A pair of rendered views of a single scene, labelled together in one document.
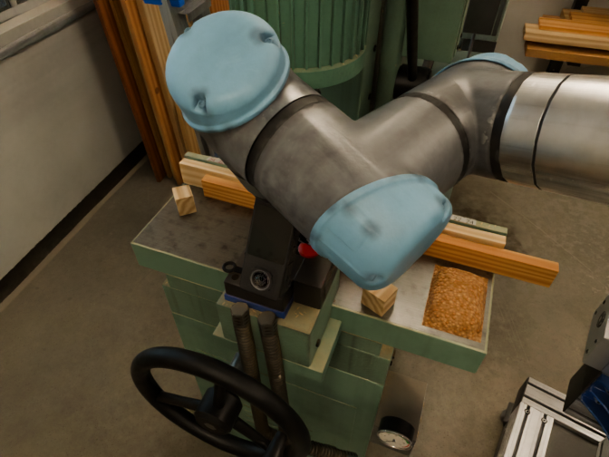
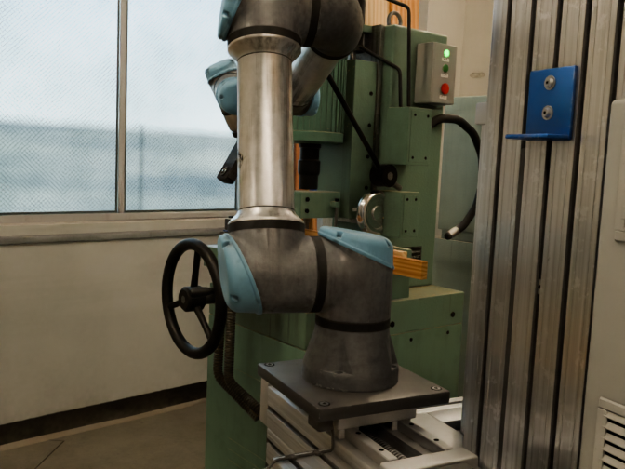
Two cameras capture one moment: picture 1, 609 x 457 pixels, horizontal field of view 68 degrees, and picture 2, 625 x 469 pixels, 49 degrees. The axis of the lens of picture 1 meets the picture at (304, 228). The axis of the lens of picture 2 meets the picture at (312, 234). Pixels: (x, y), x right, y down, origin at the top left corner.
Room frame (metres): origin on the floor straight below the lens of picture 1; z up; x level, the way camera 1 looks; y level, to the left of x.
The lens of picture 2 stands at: (-0.98, -0.92, 1.15)
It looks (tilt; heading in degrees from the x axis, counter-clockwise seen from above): 6 degrees down; 30
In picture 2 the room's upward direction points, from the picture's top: 2 degrees clockwise
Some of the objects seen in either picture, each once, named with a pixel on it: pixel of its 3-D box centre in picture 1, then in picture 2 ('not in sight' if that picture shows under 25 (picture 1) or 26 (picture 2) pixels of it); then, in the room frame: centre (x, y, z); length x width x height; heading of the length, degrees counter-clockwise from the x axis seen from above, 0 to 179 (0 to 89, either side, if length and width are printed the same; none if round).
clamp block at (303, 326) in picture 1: (282, 300); not in sight; (0.40, 0.03, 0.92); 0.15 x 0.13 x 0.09; 69
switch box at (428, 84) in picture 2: not in sight; (435, 74); (0.85, -0.24, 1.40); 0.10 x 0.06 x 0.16; 159
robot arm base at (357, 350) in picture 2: not in sight; (351, 345); (-0.04, -0.46, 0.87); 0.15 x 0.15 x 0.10
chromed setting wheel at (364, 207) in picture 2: not in sight; (374, 212); (0.67, -0.16, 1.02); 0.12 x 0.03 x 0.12; 159
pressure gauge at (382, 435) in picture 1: (395, 432); not in sight; (0.31, -0.16, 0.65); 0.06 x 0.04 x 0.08; 69
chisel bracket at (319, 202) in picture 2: not in sight; (313, 207); (0.62, 0.00, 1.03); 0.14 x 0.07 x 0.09; 159
